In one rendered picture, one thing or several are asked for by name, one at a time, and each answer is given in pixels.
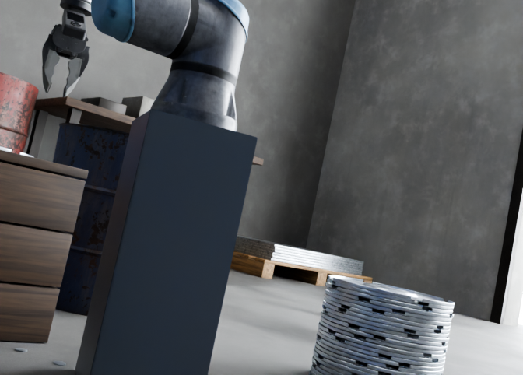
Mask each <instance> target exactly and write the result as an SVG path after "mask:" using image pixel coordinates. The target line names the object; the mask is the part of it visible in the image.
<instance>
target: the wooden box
mask: <svg viewBox="0 0 523 375"><path fill-rule="evenodd" d="M88 173H89V171H88V170H83V169H79V168H76V167H72V166H66V165H63V164H60V163H53V162H50V161H47V160H42V159H37V158H33V157H29V156H24V155H20V154H17V153H13V152H7V151H4V150H0V341H14V342H46V343H47V341H48V338H49V334H50V331H51V325H52V321H53V318H54V312H55V308H56V305H57V301H58V295H59V292H60V289H58V288H57V287H61V282H62V279H63V275H64V271H65V266H66V261H67V258H68V253H69V249H70V245H71V242H72V234H70V233H73V232H74V229H75V223H76V219H77V215H78V212H79V206H80V202H81V199H82V193H83V189H84V186H85V183H86V182H85V181H84V180H78V179H74V178H71V177H77V178H82V179H87V176H88ZM64 176H66V177H64ZM64 231H65V232H64ZM66 232H70V233H66Z"/></svg>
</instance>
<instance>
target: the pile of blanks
mask: <svg viewBox="0 0 523 375"><path fill-rule="evenodd" d="M326 285H327V289H326V290H325V296H324V300H323V304H322V308H323V311H322V312H321V319H320V321H319V322H318V333H317V334H316V338H317V339H316V342H315V345H314V349H313V353H314V354H313V356H312V364H311V369H310V372H309V375H443V371H444V368H443V365H444V362H445V353H446V351H447V347H448V346H447V343H448V341H449V337H448V335H449V331H450V327H451V319H452V318H453V316H454V314H453V313H452V312H453V309H454V307H447V306H441V305H436V304H431V303H423V302H419V301H415V300H407V299H403V298H399V297H396V296H389V295H385V294H382V293H376V292H372V291H369V290H365V289H360V288H356V287H353V286H348V285H345V284H342V283H339V282H335V281H332V280H331V279H328V280H327V282H326ZM326 293H327V294H328V295H327V294H326Z"/></svg>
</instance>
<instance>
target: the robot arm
mask: <svg viewBox="0 0 523 375"><path fill-rule="evenodd" d="M60 6H61V7H62V8H63V9H64V12H63V15H62V25H61V24H58V25H56V24H55V26H54V28H53V30H52V31H51V34H48V38H47V40H46V42H45V43H44V46H43V49H42V60H43V66H42V76H43V84H44V89H45V92H46V93H48V91H49V89H50V88H51V84H52V83H51V78H52V76H53V75H54V67H55V66H56V65H57V64H58V63H59V61H60V57H63V58H67V59H70V60H71V61H69V63H68V70H69V74H68V77H67V79H66V80H67V85H66V87H65V88H64V92H63V97H66V96H67V95H69V94H70V92H71V91H72V90H73V89H74V87H75V85H76V83H77V82H78V81H79V78H80V77H81V75H82V74H83V72H84V70H85V68H86V66H87V65H88V62H89V49H90V47H88V46H86V42H87V41H88V40H89V39H88V38H87V35H86V18H85V16H92V19H93V23H94V25H95V27H96V28H97V29H98V30H99V31H100V32H101V33H104V34H106V35H108V36H110V37H113V38H115V39H116V40H118V41H120V42H122V43H124V42H126V43H128V44H132V45H134V46H136V47H140V48H142V49H145V50H147V51H151V52H153V53H156V54H159V55H162V56H164V57H166V58H170V59H172V64H171V68H170V74H169V77H168V79H167V81H166V82H165V84H164V86H163V88H162V89H161V90H160V93H159V94H158V96H157V98H156V99H155V100H154V102H153V104H152V106H151V109H154V110H159V111H162V112H165V113H168V114H173V115H177V116H180V117H185V118H188V119H191V120H194V121H200V122H202V123H206V124H210V125H214V126H217V127H220V128H225V129H229V130H231V131H237V114H236V106H235V98H234V92H235V87H236V84H237V77H238V73H239V70H240V63H241V59H242V55H243V51H244V45H245V43H246V41H247V28H248V24H249V16H248V14H247V10H246V8H245V7H244V6H243V5H242V4H241V3H240V2H239V1H238V0H61V3H60ZM59 56H60V57H59ZM76 56H77V57H76ZM75 57H76V58H75ZM151 109H150V110H151Z"/></svg>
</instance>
